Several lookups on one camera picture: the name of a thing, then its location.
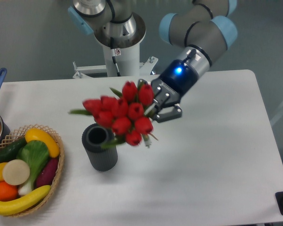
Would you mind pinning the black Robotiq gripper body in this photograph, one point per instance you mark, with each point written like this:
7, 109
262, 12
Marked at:
173, 83

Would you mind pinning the red tulip bouquet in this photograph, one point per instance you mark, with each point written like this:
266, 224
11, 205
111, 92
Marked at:
125, 114

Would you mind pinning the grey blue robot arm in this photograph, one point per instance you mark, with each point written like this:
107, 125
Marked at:
205, 33

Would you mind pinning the dark grey ribbed vase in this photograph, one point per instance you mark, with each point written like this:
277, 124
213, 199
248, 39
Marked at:
93, 137

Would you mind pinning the green bok choy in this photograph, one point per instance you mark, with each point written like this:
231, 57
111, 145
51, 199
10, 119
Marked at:
35, 153

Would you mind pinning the purple sweet potato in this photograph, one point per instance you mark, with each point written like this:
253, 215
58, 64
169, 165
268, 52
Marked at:
47, 174

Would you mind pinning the woven wicker basket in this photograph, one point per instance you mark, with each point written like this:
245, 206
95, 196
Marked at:
20, 133

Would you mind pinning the dark green cucumber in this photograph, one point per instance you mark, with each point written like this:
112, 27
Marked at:
10, 152

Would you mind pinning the beige round disc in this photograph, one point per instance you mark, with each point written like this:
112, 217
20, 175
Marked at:
16, 172

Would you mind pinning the orange fruit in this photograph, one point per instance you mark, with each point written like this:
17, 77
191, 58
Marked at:
8, 192

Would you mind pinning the long yellow banana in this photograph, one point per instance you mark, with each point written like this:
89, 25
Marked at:
23, 203

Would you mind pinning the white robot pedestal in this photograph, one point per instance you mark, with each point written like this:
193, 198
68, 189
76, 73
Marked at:
121, 48

